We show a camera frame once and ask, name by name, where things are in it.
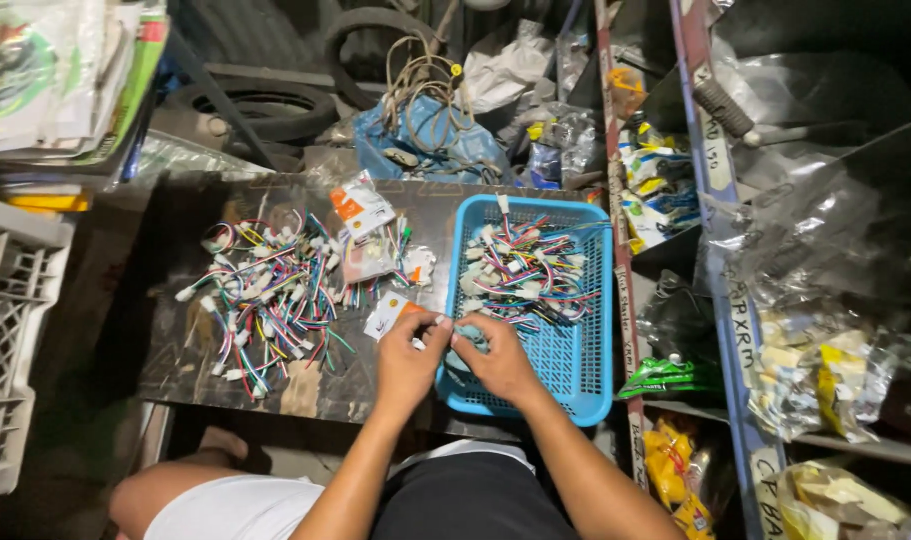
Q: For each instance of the clear plastic sheet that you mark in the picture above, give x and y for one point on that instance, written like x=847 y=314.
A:
x=177 y=154

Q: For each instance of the person's leg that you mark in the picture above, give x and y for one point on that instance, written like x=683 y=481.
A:
x=159 y=484

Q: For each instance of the clear packet with connector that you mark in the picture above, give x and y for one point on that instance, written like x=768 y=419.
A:
x=368 y=261
x=420 y=265

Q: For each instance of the white plastic bag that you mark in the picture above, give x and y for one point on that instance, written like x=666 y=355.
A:
x=504 y=67

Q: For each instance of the person's right hand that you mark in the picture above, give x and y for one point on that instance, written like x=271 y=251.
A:
x=504 y=364

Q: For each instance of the yellow flat box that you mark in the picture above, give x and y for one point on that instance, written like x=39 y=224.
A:
x=46 y=201

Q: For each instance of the white plastic crate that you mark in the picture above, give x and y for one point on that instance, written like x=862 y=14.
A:
x=9 y=337

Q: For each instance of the stack of printed packets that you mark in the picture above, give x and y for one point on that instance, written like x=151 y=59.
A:
x=57 y=71

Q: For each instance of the person's white shorts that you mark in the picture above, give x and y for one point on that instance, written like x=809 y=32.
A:
x=237 y=510

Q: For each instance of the black metal bar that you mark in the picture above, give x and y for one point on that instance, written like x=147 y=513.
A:
x=219 y=97

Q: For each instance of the metal shelf rack with parts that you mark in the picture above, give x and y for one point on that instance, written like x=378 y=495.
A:
x=800 y=262

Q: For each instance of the large orange label packet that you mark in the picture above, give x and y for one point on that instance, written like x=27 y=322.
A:
x=361 y=204

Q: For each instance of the blue plastic basket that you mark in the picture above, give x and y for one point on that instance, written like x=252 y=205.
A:
x=568 y=352

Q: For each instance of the black rubber tyre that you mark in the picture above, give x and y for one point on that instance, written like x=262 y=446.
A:
x=256 y=105
x=350 y=45

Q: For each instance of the clear bags of parts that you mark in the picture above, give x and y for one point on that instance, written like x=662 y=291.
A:
x=568 y=146

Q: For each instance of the person's left hand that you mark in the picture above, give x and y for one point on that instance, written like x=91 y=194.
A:
x=404 y=367

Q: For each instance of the clear plastic pouch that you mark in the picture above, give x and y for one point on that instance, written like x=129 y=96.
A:
x=473 y=336

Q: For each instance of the person's black shirt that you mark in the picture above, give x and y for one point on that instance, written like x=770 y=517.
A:
x=470 y=499

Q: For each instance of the small orange label packet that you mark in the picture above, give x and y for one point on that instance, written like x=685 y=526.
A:
x=384 y=313

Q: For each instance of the blue plastic bag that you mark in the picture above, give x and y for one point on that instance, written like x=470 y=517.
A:
x=384 y=139

